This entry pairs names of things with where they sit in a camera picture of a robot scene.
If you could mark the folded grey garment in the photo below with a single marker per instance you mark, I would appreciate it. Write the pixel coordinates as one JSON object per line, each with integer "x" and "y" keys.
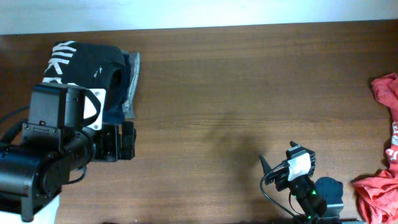
{"x": 134, "y": 61}

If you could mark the dark green Nike t-shirt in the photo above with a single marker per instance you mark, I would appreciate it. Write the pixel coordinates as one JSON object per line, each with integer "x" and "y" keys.
{"x": 82, "y": 64}

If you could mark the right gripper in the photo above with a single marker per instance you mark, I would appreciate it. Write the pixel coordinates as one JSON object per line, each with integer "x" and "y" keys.
{"x": 281, "y": 175}

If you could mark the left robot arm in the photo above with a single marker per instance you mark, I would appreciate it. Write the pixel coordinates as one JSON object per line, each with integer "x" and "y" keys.
{"x": 39, "y": 153}

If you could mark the red t-shirt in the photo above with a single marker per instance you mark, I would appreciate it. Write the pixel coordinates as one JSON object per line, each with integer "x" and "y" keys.
{"x": 377, "y": 193}

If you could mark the folded navy garment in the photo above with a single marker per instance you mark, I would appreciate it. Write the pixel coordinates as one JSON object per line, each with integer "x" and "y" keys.
{"x": 117, "y": 93}

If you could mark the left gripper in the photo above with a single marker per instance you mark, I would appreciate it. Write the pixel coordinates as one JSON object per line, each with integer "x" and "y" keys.
{"x": 115, "y": 152}

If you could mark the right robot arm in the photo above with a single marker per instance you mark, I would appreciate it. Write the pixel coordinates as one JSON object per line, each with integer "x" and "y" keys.
{"x": 321, "y": 201}

